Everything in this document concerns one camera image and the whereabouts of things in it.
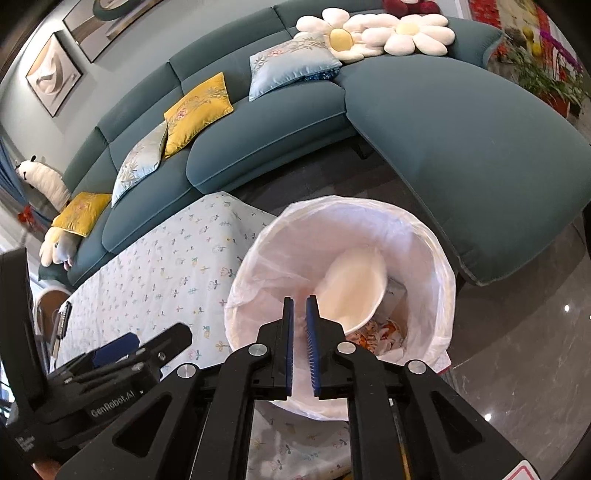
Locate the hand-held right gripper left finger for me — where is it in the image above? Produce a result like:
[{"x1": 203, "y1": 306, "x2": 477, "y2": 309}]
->
[{"x1": 58, "y1": 296, "x2": 295, "y2": 480}]

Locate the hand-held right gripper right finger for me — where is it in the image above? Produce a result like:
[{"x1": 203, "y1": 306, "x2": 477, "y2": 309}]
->
[{"x1": 305, "y1": 294, "x2": 546, "y2": 480}]

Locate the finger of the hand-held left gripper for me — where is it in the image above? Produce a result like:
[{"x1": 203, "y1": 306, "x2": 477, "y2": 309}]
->
[
  {"x1": 69, "y1": 323, "x2": 194, "y2": 387},
  {"x1": 48, "y1": 333, "x2": 140, "y2": 377}
]

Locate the orange printed wrapper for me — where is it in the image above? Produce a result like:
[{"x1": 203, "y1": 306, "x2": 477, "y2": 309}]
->
[{"x1": 344, "y1": 318, "x2": 408, "y2": 355}]

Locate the white paper bowl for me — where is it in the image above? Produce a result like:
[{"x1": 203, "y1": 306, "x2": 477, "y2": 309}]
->
[{"x1": 315, "y1": 246, "x2": 389, "y2": 336}]

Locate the trash bin with white liner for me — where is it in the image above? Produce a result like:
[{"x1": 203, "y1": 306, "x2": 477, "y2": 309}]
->
[{"x1": 224, "y1": 195, "x2": 458, "y2": 422}]

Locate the black remote control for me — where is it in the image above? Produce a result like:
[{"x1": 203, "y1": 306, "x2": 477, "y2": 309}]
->
[{"x1": 50, "y1": 300, "x2": 74, "y2": 361}]

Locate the floral tablecloth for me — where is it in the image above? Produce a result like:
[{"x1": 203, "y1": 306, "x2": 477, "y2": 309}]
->
[{"x1": 48, "y1": 191, "x2": 357, "y2": 480}]

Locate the wooden chair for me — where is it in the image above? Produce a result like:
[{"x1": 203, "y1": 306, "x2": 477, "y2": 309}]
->
[{"x1": 33, "y1": 285, "x2": 66, "y2": 363}]

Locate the cream and grey plush toy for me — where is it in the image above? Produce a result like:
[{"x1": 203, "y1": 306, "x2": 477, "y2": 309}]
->
[{"x1": 38, "y1": 225, "x2": 78, "y2": 278}]

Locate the yellow embroidered cushion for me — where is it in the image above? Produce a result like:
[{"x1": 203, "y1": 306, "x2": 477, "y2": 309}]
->
[
  {"x1": 163, "y1": 72, "x2": 235, "y2": 158},
  {"x1": 51, "y1": 192, "x2": 113, "y2": 238}
]

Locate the light blue embroidered cushion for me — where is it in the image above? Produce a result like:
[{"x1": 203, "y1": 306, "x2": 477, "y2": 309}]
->
[
  {"x1": 111, "y1": 121, "x2": 169, "y2": 208},
  {"x1": 248, "y1": 34, "x2": 343, "y2": 103}
]

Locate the long white plush toy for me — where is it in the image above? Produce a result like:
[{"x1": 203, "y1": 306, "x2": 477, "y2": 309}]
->
[{"x1": 13, "y1": 156, "x2": 72, "y2": 209}]

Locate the blue curtain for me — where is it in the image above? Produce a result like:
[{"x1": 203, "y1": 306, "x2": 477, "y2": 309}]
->
[{"x1": 0, "y1": 122, "x2": 44, "y2": 243}]

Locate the teal sofa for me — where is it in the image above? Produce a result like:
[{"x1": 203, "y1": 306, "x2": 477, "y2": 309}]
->
[{"x1": 37, "y1": 0, "x2": 591, "y2": 288}]

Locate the white flower pillow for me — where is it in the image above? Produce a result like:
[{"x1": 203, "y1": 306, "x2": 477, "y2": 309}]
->
[
  {"x1": 294, "y1": 7, "x2": 386, "y2": 64},
  {"x1": 361, "y1": 13, "x2": 456, "y2": 57}
]

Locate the red teddy bear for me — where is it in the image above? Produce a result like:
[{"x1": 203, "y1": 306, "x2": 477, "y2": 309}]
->
[{"x1": 381, "y1": 0, "x2": 443, "y2": 16}]

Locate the potted plant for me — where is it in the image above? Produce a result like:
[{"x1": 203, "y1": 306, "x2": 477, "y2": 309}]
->
[{"x1": 502, "y1": 25, "x2": 588, "y2": 117}]

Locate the red patterned decoration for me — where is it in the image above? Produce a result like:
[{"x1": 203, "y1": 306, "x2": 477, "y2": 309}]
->
[{"x1": 467, "y1": 0, "x2": 509, "y2": 26}]

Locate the framed wall picture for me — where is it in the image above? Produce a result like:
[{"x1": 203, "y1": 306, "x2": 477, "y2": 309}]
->
[
  {"x1": 61, "y1": 0, "x2": 168, "y2": 64},
  {"x1": 25, "y1": 31, "x2": 85, "y2": 119}
]

